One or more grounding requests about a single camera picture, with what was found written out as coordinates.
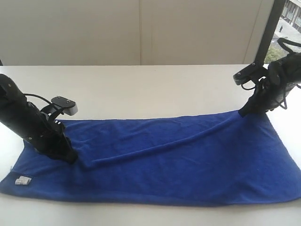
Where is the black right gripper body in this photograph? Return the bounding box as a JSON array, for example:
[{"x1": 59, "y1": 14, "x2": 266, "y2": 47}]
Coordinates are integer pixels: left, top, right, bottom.
[{"x1": 249, "y1": 72, "x2": 294, "y2": 113}]

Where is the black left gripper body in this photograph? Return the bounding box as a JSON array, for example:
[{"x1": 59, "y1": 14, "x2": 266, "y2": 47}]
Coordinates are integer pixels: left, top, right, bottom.
[{"x1": 35, "y1": 105, "x2": 71, "y2": 160}]

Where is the blue microfiber towel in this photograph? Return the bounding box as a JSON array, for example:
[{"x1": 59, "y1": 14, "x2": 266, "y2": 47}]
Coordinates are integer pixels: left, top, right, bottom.
[{"x1": 0, "y1": 111, "x2": 301, "y2": 206}]

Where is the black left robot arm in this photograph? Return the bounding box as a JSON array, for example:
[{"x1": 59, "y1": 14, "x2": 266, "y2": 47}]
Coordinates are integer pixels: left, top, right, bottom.
[{"x1": 0, "y1": 74, "x2": 78, "y2": 164}]

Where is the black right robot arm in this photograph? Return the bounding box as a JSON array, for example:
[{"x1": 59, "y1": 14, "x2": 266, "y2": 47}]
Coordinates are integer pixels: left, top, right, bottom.
[{"x1": 233, "y1": 53, "x2": 301, "y2": 117}]

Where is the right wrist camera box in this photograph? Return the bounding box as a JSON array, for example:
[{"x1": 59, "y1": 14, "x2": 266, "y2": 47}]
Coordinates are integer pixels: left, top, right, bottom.
[{"x1": 233, "y1": 61, "x2": 267, "y2": 85}]

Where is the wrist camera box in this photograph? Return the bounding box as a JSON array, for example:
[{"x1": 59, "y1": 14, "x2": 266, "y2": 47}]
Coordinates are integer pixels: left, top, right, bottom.
[
  {"x1": 51, "y1": 96, "x2": 78, "y2": 116},
  {"x1": 233, "y1": 61, "x2": 267, "y2": 85}
]

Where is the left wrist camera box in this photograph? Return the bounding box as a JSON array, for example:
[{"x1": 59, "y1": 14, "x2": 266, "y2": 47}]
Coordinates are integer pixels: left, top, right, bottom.
[{"x1": 51, "y1": 96, "x2": 78, "y2": 116}]

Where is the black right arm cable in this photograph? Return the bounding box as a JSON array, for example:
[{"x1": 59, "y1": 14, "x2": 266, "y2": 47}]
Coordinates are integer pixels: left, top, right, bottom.
[{"x1": 241, "y1": 37, "x2": 301, "y2": 110}]

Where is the black window frame post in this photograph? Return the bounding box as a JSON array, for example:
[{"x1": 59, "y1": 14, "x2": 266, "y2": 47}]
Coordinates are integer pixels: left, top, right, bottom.
[{"x1": 252, "y1": 0, "x2": 285, "y2": 67}]

